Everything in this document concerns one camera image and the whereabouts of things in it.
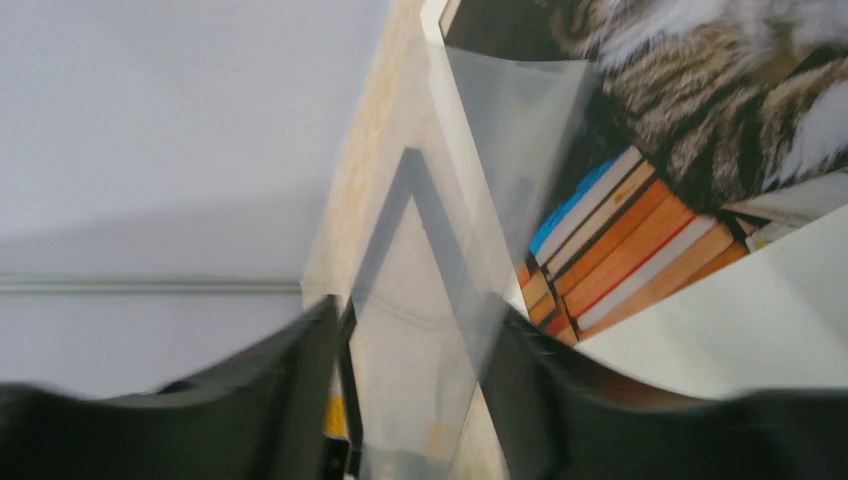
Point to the cat photo print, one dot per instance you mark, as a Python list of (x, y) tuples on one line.
[(708, 121)]

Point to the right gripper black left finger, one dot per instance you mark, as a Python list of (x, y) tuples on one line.
[(258, 414)]

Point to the white photo mat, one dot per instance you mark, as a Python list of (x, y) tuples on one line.
[(775, 318)]

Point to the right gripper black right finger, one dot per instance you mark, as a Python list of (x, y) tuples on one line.
[(558, 414)]

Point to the yellow small tray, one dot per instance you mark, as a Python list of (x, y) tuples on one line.
[(335, 421)]

